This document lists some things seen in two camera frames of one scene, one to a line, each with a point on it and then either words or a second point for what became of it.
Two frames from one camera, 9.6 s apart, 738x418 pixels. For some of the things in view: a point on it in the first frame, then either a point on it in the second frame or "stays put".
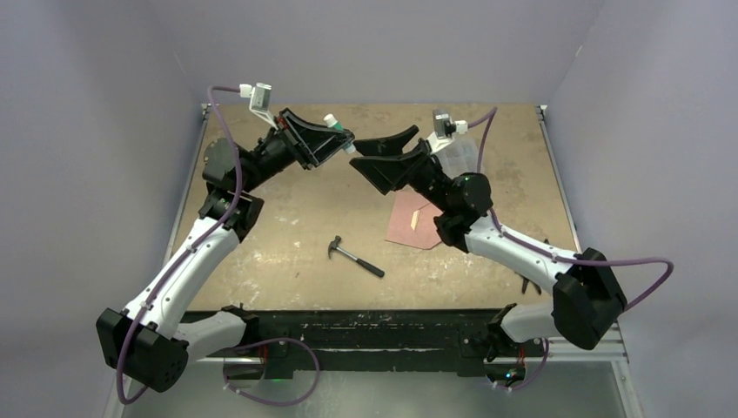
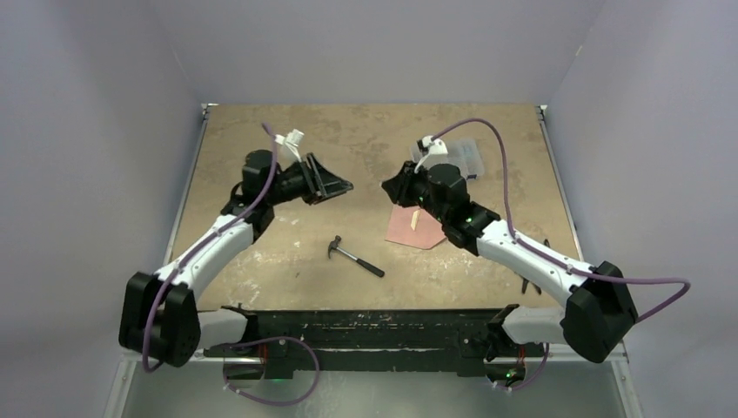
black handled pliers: [526, 280] stays put
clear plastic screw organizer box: [460, 157] stays put
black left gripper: [310, 144] to [319, 184]
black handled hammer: [334, 246] stays put
